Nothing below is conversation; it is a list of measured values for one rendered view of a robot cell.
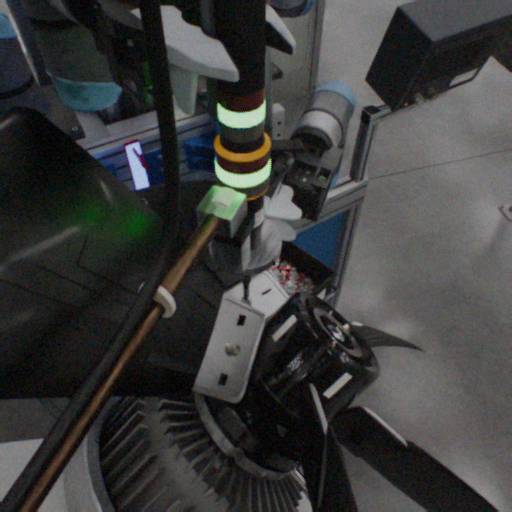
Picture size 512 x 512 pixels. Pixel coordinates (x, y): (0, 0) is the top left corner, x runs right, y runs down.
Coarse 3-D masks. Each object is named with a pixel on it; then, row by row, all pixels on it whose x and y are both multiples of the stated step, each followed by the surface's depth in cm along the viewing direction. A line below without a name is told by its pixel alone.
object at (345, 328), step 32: (320, 320) 46; (256, 352) 46; (288, 352) 43; (320, 352) 42; (352, 352) 45; (256, 384) 46; (288, 384) 43; (320, 384) 42; (352, 384) 43; (224, 416) 44; (256, 416) 45; (288, 416) 45; (256, 448) 43; (288, 448) 45
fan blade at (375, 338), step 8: (360, 328) 74; (368, 328) 77; (368, 336) 68; (376, 336) 69; (384, 336) 72; (392, 336) 76; (368, 344) 61; (376, 344) 62; (384, 344) 64; (392, 344) 66; (400, 344) 68; (408, 344) 71
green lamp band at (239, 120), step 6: (264, 102) 32; (264, 108) 33; (222, 114) 32; (228, 114) 32; (234, 114) 32; (240, 114) 32; (246, 114) 32; (252, 114) 32; (258, 114) 32; (264, 114) 33; (222, 120) 33; (228, 120) 32; (234, 120) 32; (240, 120) 32; (246, 120) 32; (252, 120) 32; (258, 120) 33; (234, 126) 33; (240, 126) 32; (246, 126) 33
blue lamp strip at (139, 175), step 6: (132, 144) 72; (138, 144) 72; (126, 150) 72; (138, 150) 73; (132, 156) 73; (132, 162) 74; (138, 162) 75; (132, 168) 75; (138, 168) 75; (138, 174) 76; (144, 174) 77; (138, 180) 77; (144, 180) 78; (138, 186) 78; (144, 186) 79
